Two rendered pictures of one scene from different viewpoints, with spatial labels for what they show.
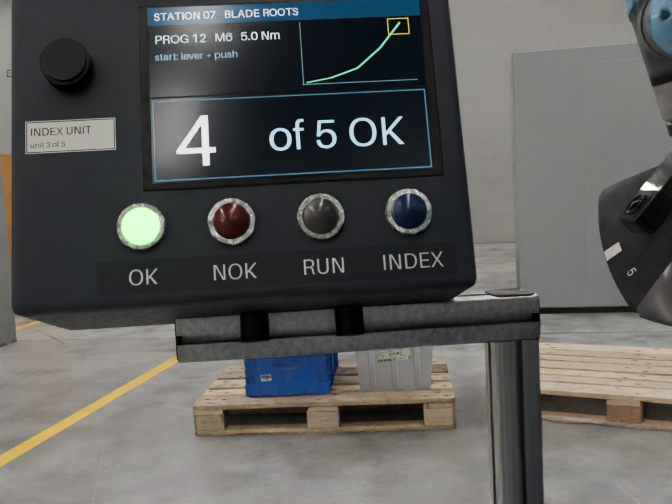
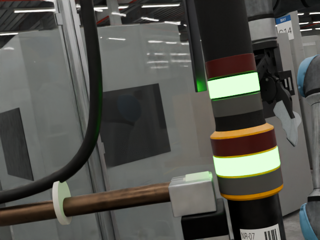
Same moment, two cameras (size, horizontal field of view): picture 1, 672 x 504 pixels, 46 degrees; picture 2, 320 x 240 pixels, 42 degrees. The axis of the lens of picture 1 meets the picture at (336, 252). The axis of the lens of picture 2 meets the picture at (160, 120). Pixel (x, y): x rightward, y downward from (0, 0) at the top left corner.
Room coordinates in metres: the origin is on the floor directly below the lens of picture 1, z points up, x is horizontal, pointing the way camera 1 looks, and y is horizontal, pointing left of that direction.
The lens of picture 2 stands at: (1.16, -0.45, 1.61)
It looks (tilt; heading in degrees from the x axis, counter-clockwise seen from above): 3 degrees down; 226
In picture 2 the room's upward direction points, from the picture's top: 10 degrees counter-clockwise
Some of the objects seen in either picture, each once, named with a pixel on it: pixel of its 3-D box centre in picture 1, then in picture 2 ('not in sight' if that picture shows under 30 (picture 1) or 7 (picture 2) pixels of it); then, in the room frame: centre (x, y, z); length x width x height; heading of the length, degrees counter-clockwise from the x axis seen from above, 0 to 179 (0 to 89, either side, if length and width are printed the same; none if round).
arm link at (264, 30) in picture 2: not in sight; (255, 34); (0.42, -0.91, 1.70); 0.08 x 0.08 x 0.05
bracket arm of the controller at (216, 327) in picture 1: (358, 324); not in sight; (0.52, -0.01, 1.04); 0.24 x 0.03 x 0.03; 94
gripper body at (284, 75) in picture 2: not in sight; (265, 73); (0.41, -0.90, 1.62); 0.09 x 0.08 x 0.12; 4
